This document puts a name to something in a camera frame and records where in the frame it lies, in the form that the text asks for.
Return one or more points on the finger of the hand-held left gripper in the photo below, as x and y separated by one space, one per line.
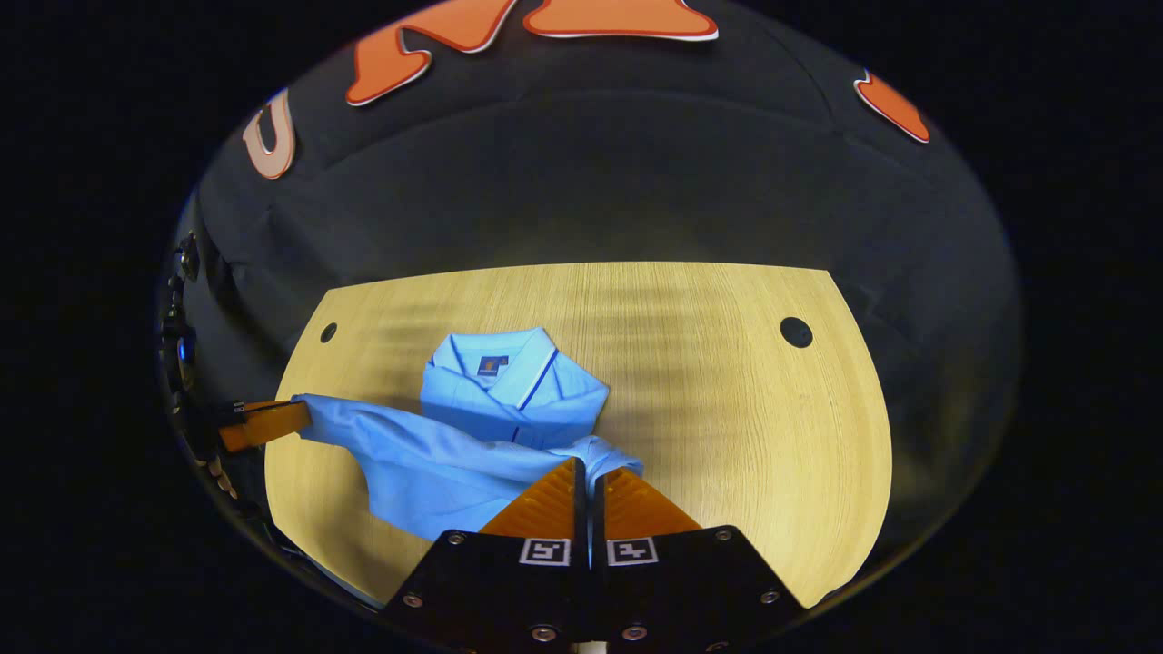
268 422

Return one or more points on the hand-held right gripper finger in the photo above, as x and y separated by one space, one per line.
600 513
579 509

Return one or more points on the light blue T-shirt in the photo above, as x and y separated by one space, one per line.
436 463

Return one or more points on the black backdrop cloth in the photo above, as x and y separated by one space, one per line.
618 173

